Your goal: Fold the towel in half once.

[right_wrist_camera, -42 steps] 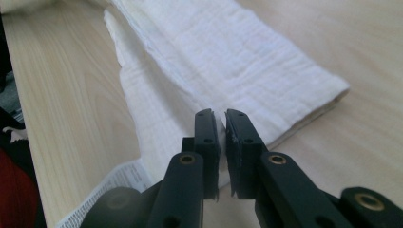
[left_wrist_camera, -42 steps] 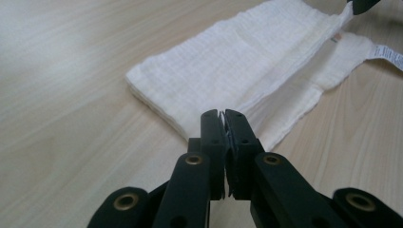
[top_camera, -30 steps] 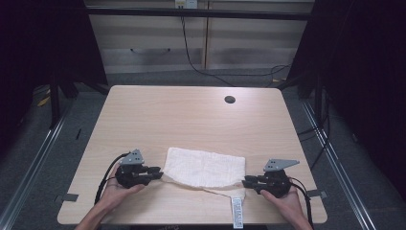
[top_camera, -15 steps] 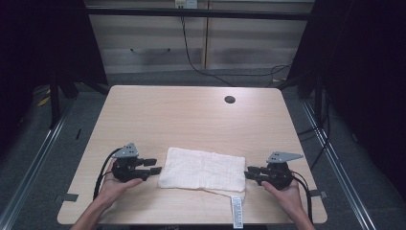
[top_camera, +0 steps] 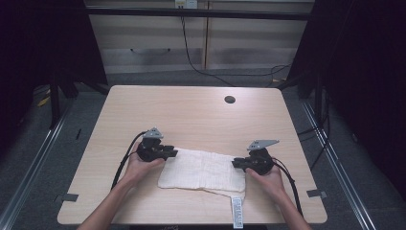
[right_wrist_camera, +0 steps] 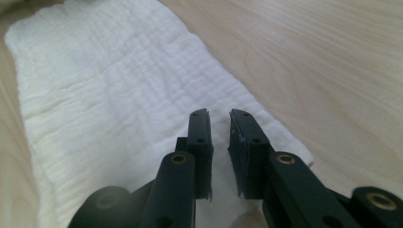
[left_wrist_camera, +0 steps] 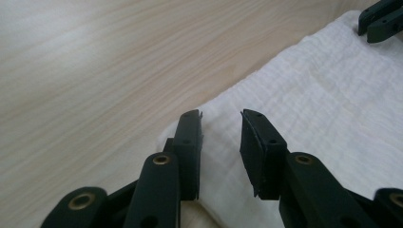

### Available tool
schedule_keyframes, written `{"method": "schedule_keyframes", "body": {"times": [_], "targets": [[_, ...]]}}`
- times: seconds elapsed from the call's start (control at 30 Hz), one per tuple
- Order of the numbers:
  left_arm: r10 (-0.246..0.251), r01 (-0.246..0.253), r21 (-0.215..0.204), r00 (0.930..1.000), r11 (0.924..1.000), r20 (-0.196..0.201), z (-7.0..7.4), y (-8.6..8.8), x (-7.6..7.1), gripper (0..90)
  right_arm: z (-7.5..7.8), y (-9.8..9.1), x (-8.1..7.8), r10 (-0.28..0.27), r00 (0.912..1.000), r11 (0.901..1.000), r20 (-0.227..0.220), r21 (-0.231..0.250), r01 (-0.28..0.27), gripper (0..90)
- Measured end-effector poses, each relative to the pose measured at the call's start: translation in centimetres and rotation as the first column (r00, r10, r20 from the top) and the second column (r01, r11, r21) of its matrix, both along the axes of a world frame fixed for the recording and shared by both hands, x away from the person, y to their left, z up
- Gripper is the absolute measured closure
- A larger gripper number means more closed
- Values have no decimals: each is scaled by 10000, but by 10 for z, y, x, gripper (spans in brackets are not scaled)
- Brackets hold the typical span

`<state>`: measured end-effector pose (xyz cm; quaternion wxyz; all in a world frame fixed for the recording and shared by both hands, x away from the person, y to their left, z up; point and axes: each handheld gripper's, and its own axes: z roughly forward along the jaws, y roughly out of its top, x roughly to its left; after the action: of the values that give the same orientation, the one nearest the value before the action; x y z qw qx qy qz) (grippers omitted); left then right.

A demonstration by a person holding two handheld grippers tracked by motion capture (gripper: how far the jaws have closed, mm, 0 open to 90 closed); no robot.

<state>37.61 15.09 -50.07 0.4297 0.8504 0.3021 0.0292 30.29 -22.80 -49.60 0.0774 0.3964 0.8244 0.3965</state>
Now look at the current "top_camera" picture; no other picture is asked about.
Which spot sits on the metal floor rail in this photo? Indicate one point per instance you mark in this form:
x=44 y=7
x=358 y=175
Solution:
x=28 y=172
x=338 y=166

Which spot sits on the black horizontal frame bar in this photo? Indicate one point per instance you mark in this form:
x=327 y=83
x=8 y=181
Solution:
x=191 y=13

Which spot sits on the black stand post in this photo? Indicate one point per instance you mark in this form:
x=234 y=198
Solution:
x=55 y=102

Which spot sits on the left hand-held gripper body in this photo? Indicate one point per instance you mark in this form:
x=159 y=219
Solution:
x=150 y=150

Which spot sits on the person's right hand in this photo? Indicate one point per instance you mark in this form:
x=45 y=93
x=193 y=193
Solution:
x=268 y=182

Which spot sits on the person's left hand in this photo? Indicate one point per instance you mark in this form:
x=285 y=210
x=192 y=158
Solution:
x=140 y=169

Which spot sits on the white wall socket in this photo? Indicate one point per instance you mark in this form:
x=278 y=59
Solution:
x=186 y=4

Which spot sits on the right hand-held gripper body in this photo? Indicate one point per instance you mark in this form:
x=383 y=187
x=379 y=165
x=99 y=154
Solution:
x=260 y=159

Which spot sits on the grey tape strip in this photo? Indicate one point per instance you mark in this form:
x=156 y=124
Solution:
x=67 y=197
x=316 y=193

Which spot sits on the dark curtain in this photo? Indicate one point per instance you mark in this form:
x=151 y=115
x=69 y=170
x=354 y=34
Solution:
x=38 y=48
x=367 y=80

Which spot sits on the white towel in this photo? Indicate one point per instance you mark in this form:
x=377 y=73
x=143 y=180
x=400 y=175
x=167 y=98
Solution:
x=201 y=171

